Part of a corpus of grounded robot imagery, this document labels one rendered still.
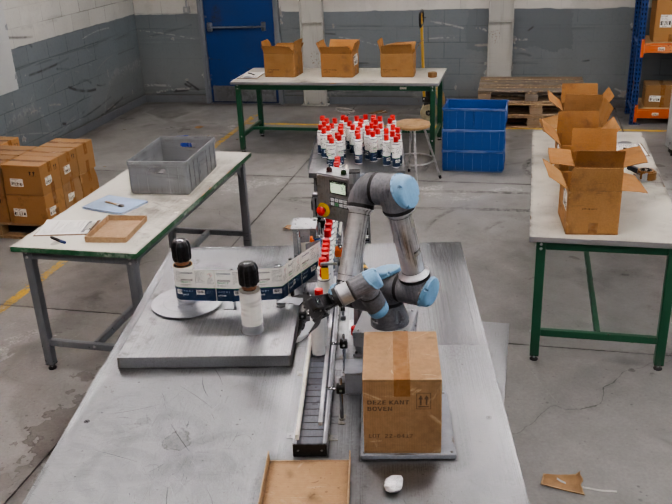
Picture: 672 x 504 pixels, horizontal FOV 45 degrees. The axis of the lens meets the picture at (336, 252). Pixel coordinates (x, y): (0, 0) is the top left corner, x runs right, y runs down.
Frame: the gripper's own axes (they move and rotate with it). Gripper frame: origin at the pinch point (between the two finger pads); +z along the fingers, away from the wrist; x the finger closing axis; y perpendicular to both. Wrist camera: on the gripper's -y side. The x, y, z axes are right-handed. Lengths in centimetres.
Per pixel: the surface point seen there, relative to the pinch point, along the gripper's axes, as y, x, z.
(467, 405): 21, -51, -42
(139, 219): 171, 122, 77
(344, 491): -20, -57, 2
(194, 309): 62, 33, 42
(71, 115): 597, 439, 215
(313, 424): -0.7, -34.4, 5.7
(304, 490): -21, -51, 13
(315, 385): 18.8, -21.8, 2.5
